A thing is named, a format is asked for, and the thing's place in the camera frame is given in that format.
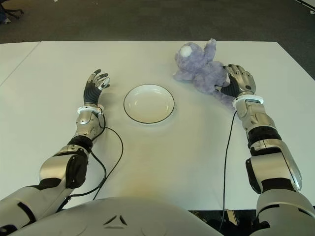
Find silver robot torso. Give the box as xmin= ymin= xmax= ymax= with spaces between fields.
xmin=14 ymin=196 xmax=237 ymax=236

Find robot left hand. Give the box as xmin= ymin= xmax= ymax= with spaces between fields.
xmin=83 ymin=69 xmax=111 ymax=105

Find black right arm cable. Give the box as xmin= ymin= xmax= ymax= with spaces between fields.
xmin=220 ymin=110 xmax=238 ymax=232

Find purple plush doll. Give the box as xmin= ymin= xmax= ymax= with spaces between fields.
xmin=173 ymin=38 xmax=237 ymax=111

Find thin black cable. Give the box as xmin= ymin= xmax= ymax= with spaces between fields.
xmin=93 ymin=115 xmax=124 ymax=201

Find person legs blue jeans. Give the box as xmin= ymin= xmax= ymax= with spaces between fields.
xmin=0 ymin=4 xmax=12 ymax=25

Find black office chair base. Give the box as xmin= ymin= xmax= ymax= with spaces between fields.
xmin=2 ymin=7 xmax=25 ymax=16

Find thick black cable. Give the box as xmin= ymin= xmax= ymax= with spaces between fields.
xmin=65 ymin=149 xmax=108 ymax=197

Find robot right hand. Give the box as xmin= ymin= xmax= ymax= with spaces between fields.
xmin=215 ymin=64 xmax=255 ymax=99

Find white plate black rim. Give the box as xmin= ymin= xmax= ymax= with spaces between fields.
xmin=123 ymin=84 xmax=176 ymax=124

